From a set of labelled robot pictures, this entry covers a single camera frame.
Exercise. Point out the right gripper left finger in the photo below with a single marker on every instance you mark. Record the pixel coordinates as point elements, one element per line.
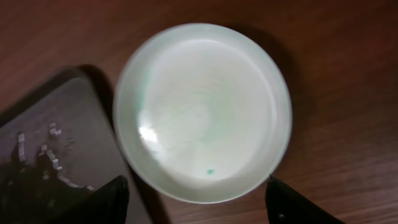
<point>108,205</point>

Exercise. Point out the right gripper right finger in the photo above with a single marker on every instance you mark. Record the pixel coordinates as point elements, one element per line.
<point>286,206</point>

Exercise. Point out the white plate top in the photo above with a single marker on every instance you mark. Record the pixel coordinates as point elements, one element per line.
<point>202,113</point>

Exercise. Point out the grey serving tray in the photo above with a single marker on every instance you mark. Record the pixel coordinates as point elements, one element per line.
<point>57,148</point>

